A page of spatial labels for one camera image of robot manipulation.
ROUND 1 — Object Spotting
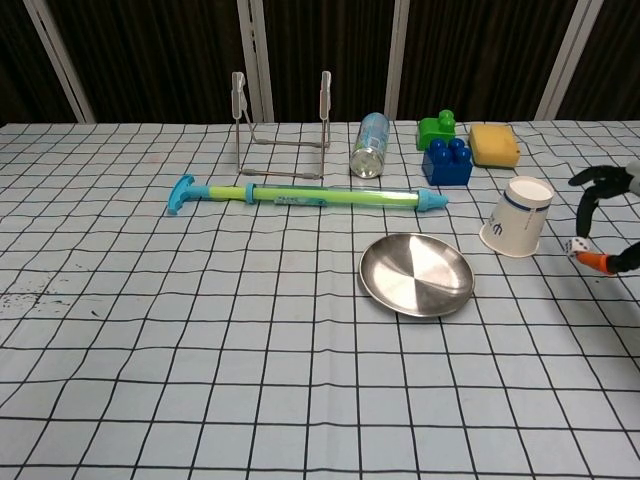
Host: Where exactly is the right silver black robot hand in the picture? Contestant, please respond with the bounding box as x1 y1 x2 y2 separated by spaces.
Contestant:
568 160 640 276

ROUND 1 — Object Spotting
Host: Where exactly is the white paper cup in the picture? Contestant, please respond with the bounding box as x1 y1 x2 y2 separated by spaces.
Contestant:
479 175 555 259

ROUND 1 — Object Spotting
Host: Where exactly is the silver metal plate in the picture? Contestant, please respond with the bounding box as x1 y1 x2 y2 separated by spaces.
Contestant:
358 232 476 319

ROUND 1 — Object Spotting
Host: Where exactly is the yellow sponge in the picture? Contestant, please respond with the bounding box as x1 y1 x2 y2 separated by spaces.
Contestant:
468 123 521 169

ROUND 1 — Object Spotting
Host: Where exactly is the blue toy building block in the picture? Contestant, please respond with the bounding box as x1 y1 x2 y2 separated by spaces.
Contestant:
422 137 474 186

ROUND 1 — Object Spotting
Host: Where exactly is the green toy building block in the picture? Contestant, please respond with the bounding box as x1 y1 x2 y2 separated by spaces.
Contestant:
417 110 459 152

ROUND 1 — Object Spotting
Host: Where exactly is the blue beverage can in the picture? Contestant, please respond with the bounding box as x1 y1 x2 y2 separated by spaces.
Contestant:
349 112 391 179

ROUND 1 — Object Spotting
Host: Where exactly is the green blue water pump toy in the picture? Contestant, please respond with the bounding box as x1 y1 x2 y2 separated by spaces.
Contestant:
166 174 450 217

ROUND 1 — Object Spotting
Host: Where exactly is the white aluminium frame post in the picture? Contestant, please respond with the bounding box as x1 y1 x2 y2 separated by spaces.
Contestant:
533 0 594 121
383 0 411 121
22 0 96 124
235 0 275 122

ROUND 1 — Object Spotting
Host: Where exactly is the metal wire stand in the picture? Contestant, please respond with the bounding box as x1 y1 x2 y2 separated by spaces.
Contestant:
231 70 334 181

